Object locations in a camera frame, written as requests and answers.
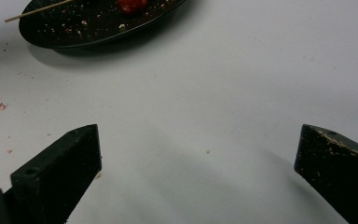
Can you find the thin wooden skewer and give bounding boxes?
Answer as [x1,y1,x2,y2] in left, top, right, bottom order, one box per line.
[4,0,76,23]

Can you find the white board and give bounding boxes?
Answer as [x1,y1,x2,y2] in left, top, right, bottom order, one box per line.
[0,0,358,224]

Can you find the red candied fruit piece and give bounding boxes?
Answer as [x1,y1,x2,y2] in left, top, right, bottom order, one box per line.
[116,0,149,15]

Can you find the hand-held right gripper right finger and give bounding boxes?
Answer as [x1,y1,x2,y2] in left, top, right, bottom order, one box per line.
[294,123,358,224]

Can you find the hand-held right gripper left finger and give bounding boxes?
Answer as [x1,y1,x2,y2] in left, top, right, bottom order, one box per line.
[10,123,103,224]

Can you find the black round plate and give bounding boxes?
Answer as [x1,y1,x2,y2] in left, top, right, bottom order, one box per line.
[18,0,188,50]

